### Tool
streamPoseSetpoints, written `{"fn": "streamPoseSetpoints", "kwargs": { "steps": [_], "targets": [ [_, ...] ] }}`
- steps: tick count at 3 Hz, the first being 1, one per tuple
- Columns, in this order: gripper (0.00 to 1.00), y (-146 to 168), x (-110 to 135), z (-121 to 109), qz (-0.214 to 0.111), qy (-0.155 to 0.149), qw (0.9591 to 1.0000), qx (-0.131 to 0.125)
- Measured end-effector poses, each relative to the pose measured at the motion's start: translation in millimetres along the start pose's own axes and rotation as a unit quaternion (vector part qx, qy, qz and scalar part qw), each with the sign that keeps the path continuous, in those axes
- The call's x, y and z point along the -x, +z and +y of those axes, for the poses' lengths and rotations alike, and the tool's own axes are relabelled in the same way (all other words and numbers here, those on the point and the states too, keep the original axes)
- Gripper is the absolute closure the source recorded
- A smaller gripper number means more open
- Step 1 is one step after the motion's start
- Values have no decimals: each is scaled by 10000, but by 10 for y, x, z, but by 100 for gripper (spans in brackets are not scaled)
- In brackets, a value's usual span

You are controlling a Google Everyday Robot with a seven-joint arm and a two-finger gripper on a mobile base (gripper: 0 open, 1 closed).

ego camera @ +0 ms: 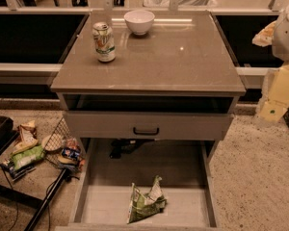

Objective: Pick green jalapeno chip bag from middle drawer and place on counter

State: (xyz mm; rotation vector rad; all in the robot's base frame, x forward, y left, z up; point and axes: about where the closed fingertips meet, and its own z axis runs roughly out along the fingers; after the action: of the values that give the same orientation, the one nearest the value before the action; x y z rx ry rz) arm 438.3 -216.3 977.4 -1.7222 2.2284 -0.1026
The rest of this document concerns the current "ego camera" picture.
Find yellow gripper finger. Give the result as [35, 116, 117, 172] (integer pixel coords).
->
[251, 21, 276, 47]
[257, 64, 289, 122]

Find green jalapeno chip bag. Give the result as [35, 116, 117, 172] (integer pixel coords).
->
[127, 175, 167, 223]

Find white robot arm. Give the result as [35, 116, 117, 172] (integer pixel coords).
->
[251, 4, 289, 121]

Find grey drawer cabinet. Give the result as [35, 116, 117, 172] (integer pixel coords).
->
[49, 10, 247, 146]

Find closed grey top drawer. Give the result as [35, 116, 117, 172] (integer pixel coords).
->
[64, 111, 233, 141]

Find open grey middle drawer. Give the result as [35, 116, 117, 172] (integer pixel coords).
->
[55, 139, 222, 231]

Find white orange snack bag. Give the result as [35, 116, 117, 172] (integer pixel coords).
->
[12, 120, 38, 155]

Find light green snack bag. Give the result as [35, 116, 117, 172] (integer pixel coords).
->
[12, 145, 45, 170]

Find white ceramic bowl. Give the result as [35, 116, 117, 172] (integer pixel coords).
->
[123, 10, 155, 36]

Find green and white soda can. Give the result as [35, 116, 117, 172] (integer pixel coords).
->
[92, 22, 116, 63]

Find black object under cabinet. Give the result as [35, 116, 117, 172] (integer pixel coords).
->
[109, 139, 151, 159]

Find blue snack packet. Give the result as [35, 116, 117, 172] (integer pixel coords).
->
[61, 147, 80, 161]

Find round tan snack lid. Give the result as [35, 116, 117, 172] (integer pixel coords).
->
[41, 134, 63, 152]

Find black drawer handle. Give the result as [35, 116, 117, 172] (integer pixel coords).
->
[133, 127, 160, 136]

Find wire mesh basket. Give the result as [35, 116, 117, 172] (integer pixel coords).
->
[41, 118, 84, 172]

